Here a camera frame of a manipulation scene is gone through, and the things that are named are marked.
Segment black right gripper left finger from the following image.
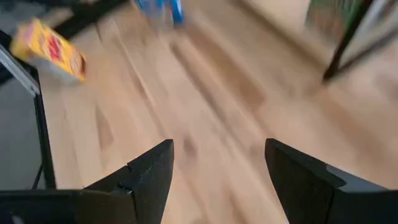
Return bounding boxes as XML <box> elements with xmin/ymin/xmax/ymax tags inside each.
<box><xmin>83</xmin><ymin>139</ymin><xmax>175</xmax><ymax>224</ymax></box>

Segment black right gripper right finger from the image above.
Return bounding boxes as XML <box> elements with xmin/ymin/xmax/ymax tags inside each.
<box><xmin>264</xmin><ymin>138</ymin><xmax>346</xmax><ymax>224</ymax></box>

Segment yellow Corn Pops cereal box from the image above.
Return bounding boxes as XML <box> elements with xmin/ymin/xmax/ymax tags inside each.
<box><xmin>9</xmin><ymin>17</ymin><xmax>87</xmax><ymax>83</ymax></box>

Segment blue Rice Krispies cereal box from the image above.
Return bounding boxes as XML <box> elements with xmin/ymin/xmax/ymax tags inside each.
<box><xmin>133</xmin><ymin>0</ymin><xmax>185</xmax><ymax>27</ymax></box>

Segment green Apple Jacks cereal box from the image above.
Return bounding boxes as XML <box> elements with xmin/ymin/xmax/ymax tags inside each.
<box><xmin>306</xmin><ymin>0</ymin><xmax>363</xmax><ymax>41</ymax></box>

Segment wooden shelf with black frame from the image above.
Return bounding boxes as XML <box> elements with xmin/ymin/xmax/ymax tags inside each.
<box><xmin>239</xmin><ymin>0</ymin><xmax>398</xmax><ymax>84</ymax></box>

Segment silver aluminium frame bracket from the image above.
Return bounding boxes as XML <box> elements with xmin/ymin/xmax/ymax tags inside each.
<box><xmin>0</xmin><ymin>43</ymin><xmax>41</xmax><ymax>96</ymax></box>

